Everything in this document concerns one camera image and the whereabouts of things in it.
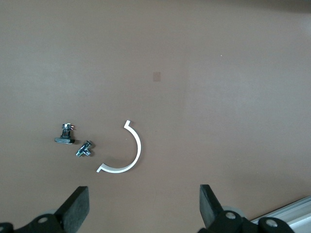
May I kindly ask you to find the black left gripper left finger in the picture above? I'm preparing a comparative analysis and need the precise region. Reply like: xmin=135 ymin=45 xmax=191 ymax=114
xmin=0 ymin=186 xmax=90 ymax=233

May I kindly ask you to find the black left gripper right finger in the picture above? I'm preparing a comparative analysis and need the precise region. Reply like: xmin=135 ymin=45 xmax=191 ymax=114
xmin=197 ymin=184 xmax=296 ymax=233

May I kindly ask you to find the small silver metal fitting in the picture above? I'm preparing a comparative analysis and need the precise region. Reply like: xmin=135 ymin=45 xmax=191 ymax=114
xmin=75 ymin=140 xmax=94 ymax=158

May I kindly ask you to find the white plastic bin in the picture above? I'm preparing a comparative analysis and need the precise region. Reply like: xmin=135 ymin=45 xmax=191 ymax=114
xmin=250 ymin=195 xmax=311 ymax=233

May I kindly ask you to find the white semicircular plastic clamp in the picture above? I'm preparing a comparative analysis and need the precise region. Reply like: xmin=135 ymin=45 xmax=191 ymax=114
xmin=96 ymin=119 xmax=142 ymax=174

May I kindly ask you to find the black flat-head switch component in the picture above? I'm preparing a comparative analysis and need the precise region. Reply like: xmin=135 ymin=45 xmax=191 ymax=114
xmin=54 ymin=123 xmax=75 ymax=145

